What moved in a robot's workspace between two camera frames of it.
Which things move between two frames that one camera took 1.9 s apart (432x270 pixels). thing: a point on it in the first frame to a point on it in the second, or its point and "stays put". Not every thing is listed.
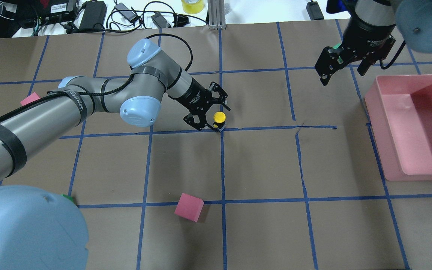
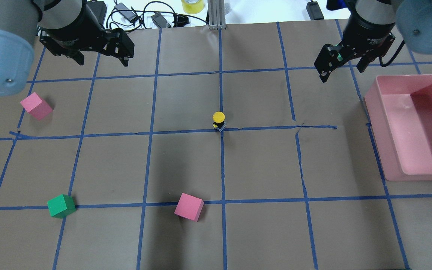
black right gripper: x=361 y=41 stays put
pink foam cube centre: x=189 y=207 stays put
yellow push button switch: x=219 y=118 stays put
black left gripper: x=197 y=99 to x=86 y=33
